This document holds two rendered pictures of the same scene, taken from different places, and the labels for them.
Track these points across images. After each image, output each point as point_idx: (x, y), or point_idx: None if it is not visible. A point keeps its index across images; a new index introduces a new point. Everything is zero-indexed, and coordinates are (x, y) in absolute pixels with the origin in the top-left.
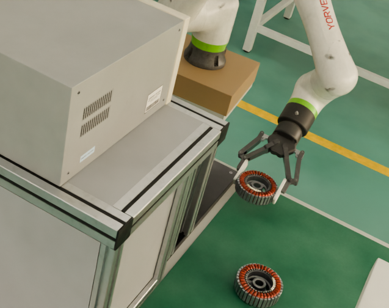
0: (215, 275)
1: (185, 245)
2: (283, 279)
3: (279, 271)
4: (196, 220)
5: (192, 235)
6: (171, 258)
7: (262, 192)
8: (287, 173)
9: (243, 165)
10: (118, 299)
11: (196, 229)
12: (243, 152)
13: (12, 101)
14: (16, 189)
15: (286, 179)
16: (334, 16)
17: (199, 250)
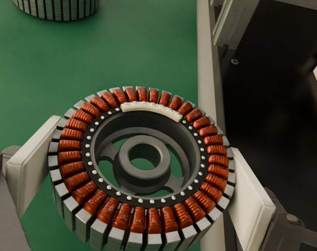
0: (132, 8)
1: (203, 41)
2: (3, 24)
3: (10, 36)
4: (223, 65)
5: (207, 61)
6: (206, 19)
7: (113, 98)
8: None
9: (251, 182)
10: None
11: (209, 75)
12: None
13: None
14: None
15: (9, 161)
16: None
17: (179, 38)
